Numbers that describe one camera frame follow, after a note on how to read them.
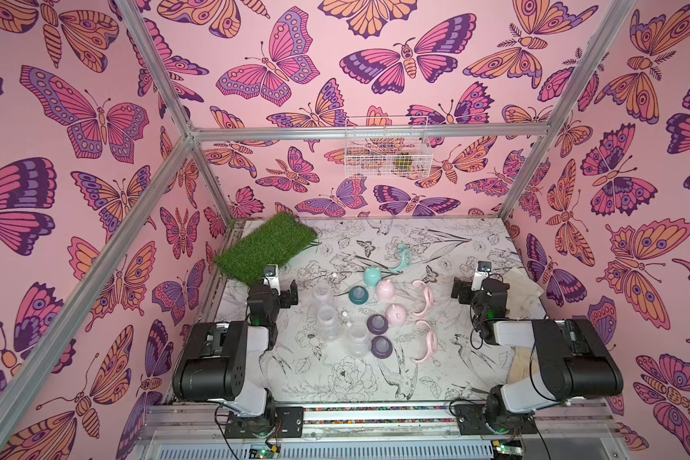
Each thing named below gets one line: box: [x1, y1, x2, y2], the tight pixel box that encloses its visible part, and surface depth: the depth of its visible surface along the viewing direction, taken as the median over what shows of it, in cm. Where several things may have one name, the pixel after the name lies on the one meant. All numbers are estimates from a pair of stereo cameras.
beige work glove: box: [502, 266, 548, 321], surface depth 99 cm
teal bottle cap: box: [364, 267, 383, 288], surface depth 102 cm
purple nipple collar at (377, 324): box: [366, 313, 390, 336], surface depth 91 cm
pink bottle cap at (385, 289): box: [375, 278, 395, 300], surface depth 97 cm
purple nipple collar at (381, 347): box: [370, 335, 393, 360], surface depth 87 cm
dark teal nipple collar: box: [348, 285, 369, 306], surface depth 98 cm
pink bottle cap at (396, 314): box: [385, 303, 408, 327], surface depth 91 cm
